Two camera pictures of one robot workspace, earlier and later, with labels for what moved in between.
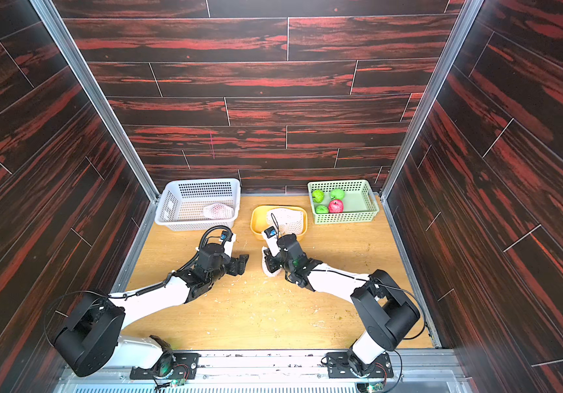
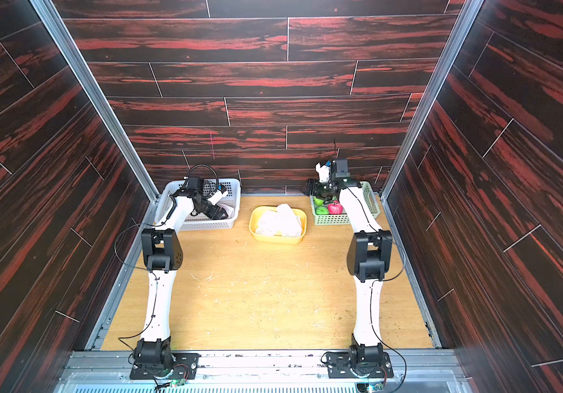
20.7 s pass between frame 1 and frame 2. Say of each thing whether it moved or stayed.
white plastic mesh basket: stayed
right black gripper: moved
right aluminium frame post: stayed
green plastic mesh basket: stayed
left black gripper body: moved
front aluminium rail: stayed
